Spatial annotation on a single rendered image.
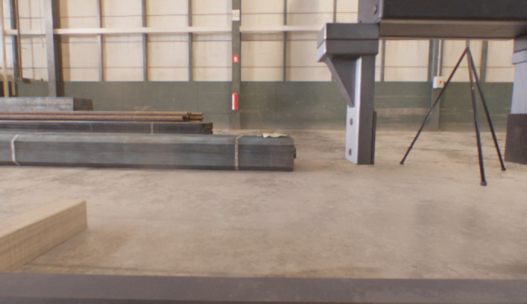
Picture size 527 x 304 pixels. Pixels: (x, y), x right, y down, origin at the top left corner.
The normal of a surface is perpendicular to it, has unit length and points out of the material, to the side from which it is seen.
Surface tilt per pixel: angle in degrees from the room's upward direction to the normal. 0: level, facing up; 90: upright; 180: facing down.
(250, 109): 90
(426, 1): 90
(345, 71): 90
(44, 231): 90
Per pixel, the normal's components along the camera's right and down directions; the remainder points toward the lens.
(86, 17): -0.06, 0.08
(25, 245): 1.00, 0.01
